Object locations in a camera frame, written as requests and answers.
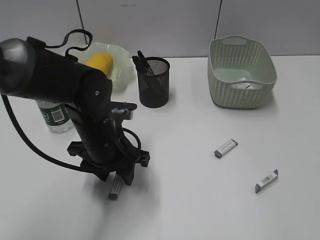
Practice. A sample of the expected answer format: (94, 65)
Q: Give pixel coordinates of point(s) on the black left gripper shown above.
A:
(103, 142)

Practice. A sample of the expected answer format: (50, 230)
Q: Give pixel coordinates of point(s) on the grey white eraser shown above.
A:
(225, 148)
(116, 188)

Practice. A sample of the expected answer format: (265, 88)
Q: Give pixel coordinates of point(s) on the clear water bottle green label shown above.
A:
(55, 116)

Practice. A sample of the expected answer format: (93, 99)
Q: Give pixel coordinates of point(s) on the black marker pen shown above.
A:
(142, 66)
(142, 59)

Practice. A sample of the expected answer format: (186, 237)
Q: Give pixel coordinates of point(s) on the yellow mango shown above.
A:
(101, 61)

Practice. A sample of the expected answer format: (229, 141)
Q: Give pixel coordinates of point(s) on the white waste paper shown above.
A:
(241, 84)

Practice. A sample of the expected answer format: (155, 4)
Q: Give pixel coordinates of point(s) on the grey white eraser barcode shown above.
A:
(260, 185)

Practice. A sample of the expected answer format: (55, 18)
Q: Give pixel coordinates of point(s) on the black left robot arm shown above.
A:
(30, 70)

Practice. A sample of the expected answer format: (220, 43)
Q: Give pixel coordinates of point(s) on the pale green wavy glass plate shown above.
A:
(122, 70)

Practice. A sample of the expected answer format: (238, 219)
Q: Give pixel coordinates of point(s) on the black mesh pen holder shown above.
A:
(154, 89)

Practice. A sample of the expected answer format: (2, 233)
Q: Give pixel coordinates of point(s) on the pale green plastic basket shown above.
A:
(231, 58)

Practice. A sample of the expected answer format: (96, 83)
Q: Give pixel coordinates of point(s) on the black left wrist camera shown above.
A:
(125, 110)

